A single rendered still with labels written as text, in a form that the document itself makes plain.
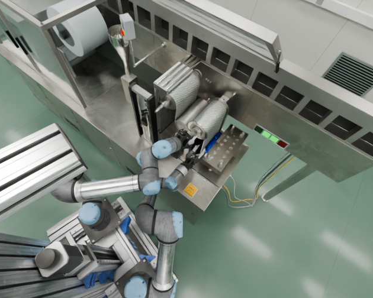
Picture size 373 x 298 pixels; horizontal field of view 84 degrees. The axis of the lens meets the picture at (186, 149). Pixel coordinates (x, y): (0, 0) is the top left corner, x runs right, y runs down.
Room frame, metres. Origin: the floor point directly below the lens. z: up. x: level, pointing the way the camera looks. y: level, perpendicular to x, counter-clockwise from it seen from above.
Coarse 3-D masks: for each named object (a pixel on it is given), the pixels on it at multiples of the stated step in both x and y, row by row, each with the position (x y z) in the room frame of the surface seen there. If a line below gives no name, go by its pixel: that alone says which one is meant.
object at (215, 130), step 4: (220, 124) 0.91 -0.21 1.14; (216, 128) 0.85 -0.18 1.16; (212, 132) 0.80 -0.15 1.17; (216, 132) 0.88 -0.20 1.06; (208, 136) 0.76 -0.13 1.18; (212, 136) 0.83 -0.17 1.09; (204, 140) 0.72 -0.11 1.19; (208, 140) 0.79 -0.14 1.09; (204, 144) 0.74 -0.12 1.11; (200, 152) 0.72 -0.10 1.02
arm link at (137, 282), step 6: (138, 276) -0.09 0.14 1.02; (132, 282) -0.12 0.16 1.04; (138, 282) -0.11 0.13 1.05; (144, 282) -0.11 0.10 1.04; (150, 282) -0.11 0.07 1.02; (126, 288) -0.15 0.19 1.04; (132, 288) -0.14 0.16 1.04; (138, 288) -0.14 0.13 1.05; (144, 288) -0.13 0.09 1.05; (126, 294) -0.17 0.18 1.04; (132, 294) -0.17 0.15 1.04; (138, 294) -0.16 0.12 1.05; (144, 294) -0.16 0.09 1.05
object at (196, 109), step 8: (192, 104) 0.99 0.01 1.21; (200, 104) 0.98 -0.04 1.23; (208, 104) 1.00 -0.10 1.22; (184, 112) 0.90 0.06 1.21; (192, 112) 0.89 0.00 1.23; (200, 112) 0.92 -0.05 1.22; (176, 120) 0.83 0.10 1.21; (184, 120) 0.82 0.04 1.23; (192, 120) 0.84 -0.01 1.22; (184, 128) 0.79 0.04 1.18
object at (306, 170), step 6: (306, 168) 0.80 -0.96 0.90; (312, 168) 0.79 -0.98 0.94; (294, 174) 0.83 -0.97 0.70; (300, 174) 0.79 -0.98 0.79; (306, 174) 0.78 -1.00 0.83; (288, 180) 0.80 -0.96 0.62; (294, 180) 0.79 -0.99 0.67; (276, 186) 0.83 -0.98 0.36; (282, 186) 0.79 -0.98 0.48; (288, 186) 0.78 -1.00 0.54; (270, 192) 0.80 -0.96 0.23; (276, 192) 0.78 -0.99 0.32; (264, 198) 0.79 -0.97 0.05; (270, 198) 0.78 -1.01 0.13
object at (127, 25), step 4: (120, 16) 1.05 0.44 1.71; (124, 16) 1.05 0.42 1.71; (128, 16) 1.06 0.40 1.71; (120, 20) 1.05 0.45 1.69; (124, 20) 1.02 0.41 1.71; (128, 20) 1.02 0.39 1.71; (132, 20) 1.03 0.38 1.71; (124, 24) 1.00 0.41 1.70; (128, 24) 1.01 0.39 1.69; (132, 24) 1.03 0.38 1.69; (124, 28) 1.01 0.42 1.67; (128, 28) 1.01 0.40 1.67; (132, 28) 1.02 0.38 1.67; (124, 32) 1.02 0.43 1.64; (128, 32) 1.01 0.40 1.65; (132, 32) 1.02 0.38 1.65; (128, 36) 1.01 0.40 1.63; (132, 36) 1.02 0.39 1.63
